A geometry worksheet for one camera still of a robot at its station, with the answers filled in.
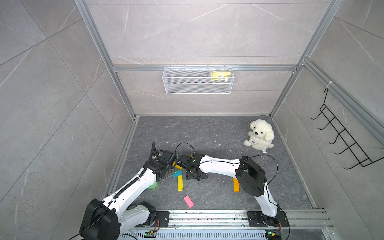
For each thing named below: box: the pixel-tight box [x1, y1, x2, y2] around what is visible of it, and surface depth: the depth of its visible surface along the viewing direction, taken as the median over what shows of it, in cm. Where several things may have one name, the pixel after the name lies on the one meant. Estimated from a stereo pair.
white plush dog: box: [243, 119, 275, 151], surface depth 91 cm
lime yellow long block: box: [177, 175, 184, 192], surface depth 86 cm
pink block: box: [183, 195, 195, 209], surface depth 80 cm
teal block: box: [172, 170, 183, 178], surface depth 90 cm
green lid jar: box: [148, 182, 159, 190], surface depth 82 cm
